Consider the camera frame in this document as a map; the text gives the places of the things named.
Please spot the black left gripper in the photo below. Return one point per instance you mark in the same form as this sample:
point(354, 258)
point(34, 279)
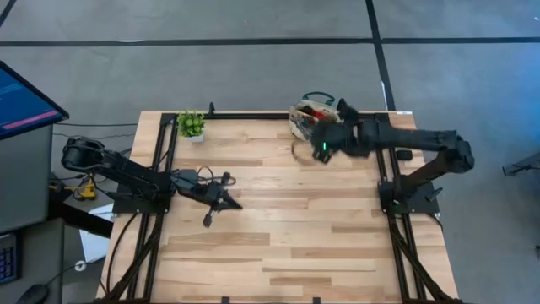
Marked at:
point(213, 194)

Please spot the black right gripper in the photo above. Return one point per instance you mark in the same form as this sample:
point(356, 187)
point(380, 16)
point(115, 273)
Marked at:
point(337, 139)

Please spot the red knit gardening glove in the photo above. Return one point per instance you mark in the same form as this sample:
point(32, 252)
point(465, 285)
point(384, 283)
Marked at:
point(319, 113)

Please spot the beige gardening bag green trim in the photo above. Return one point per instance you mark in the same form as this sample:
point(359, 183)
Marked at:
point(301, 128)

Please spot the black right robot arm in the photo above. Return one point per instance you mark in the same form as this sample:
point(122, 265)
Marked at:
point(413, 139)

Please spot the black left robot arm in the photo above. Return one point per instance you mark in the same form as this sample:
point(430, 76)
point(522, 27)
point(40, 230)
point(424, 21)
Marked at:
point(126, 173)

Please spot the small black puck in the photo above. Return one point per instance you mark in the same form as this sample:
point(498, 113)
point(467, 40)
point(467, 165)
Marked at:
point(404, 155)

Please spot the green plant in white pot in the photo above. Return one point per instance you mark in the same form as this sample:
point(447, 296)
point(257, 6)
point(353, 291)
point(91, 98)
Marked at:
point(190, 123)

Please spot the white paper sheet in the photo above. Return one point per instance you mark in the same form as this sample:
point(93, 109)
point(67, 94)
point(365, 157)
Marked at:
point(95, 245)

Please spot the yellow clamp tool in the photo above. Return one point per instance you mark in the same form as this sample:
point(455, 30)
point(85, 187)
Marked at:
point(88, 193)

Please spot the black desk leg beam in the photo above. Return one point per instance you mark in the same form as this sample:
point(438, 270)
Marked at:
point(84, 219)

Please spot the black stand foot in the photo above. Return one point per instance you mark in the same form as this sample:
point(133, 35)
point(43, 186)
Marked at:
point(523, 165)

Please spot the black computer mouse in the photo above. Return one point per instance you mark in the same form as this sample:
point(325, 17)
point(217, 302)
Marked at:
point(31, 294)

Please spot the black keyboard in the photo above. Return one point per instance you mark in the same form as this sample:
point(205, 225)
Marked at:
point(7, 259)

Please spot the blue-screen monitor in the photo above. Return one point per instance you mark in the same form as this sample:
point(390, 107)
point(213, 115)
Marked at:
point(21, 103)

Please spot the black aluminium table frame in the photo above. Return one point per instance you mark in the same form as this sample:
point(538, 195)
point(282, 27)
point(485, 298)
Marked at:
point(253, 115)

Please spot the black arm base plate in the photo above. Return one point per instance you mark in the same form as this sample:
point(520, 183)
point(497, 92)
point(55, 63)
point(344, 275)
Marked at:
point(422, 207)
point(126, 204)

